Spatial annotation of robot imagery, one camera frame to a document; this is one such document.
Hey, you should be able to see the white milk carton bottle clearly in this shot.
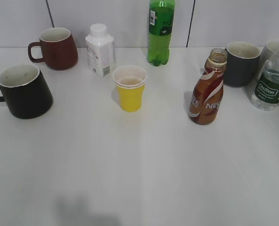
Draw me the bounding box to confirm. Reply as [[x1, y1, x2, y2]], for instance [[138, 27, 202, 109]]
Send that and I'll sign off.
[[85, 24, 116, 77]]

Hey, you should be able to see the brown Nescafe coffee bottle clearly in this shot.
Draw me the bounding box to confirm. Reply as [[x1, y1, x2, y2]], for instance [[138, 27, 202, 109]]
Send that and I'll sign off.
[[189, 48, 227, 125]]

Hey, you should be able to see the white ceramic mug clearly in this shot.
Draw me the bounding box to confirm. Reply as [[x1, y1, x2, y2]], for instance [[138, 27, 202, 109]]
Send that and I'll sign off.
[[257, 40, 279, 78]]

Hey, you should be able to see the yellow paper cup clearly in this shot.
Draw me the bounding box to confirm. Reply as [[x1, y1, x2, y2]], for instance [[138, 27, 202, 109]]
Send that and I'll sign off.
[[112, 65, 147, 112]]

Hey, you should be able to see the green soda bottle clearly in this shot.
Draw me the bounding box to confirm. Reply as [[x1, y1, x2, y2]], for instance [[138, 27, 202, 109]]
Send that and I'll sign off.
[[147, 0, 175, 66]]

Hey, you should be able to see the black ceramic mug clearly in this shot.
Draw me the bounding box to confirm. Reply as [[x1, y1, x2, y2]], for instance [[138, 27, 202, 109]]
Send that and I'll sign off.
[[0, 64, 53, 119]]

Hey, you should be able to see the clear water bottle green label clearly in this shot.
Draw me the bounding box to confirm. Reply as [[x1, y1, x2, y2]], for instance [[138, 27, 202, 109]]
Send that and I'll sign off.
[[251, 48, 279, 111]]

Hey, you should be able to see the dark grey ceramic mug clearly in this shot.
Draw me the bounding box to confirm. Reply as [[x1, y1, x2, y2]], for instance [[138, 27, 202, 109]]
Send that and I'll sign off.
[[223, 41, 261, 87]]

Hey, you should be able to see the brown ceramic mug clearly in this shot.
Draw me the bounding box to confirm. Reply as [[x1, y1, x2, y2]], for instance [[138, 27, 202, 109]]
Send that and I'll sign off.
[[28, 27, 78, 70]]

